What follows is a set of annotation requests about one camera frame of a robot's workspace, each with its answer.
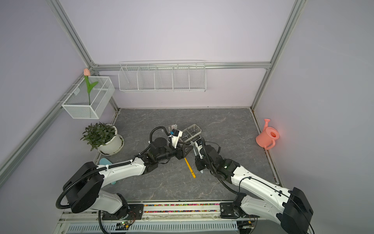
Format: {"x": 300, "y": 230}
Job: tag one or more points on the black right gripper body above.
{"x": 212, "y": 170}

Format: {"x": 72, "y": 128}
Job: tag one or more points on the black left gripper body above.
{"x": 170, "y": 152}

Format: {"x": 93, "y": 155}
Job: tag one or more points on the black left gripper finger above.
{"x": 181, "y": 154}
{"x": 186, "y": 147}

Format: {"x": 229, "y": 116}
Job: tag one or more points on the white toothbrush holder caddy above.
{"x": 191, "y": 134}

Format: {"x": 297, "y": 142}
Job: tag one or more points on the teal thin toothbrush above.
{"x": 195, "y": 153}

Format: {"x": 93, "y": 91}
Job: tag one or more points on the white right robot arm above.
{"x": 257, "y": 196}

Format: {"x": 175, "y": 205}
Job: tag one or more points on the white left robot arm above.
{"x": 84, "y": 191}

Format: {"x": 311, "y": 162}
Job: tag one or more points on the yellow toothbrush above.
{"x": 190, "y": 168}

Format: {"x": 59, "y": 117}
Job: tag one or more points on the pink watering can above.
{"x": 267, "y": 138}

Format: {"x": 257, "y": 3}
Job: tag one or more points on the potted green plant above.
{"x": 104, "y": 138}

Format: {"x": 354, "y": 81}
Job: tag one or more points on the teal garden trowel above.
{"x": 104, "y": 161}

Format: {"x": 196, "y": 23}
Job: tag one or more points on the white mesh basket small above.
{"x": 77, "y": 103}

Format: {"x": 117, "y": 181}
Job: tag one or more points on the pink artificial tulip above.
{"x": 90, "y": 86}

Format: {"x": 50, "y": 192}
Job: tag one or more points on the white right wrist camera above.
{"x": 198, "y": 147}

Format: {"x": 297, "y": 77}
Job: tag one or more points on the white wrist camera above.
{"x": 198, "y": 147}
{"x": 175, "y": 136}

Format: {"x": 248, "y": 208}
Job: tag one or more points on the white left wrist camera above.
{"x": 175, "y": 136}

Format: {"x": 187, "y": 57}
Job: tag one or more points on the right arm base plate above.
{"x": 230, "y": 210}

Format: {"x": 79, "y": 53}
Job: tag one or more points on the white vented cable duct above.
{"x": 153, "y": 227}

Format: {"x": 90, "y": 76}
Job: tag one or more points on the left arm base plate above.
{"x": 131, "y": 212}

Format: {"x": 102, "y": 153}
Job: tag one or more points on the white wire basket long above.
{"x": 162, "y": 76}

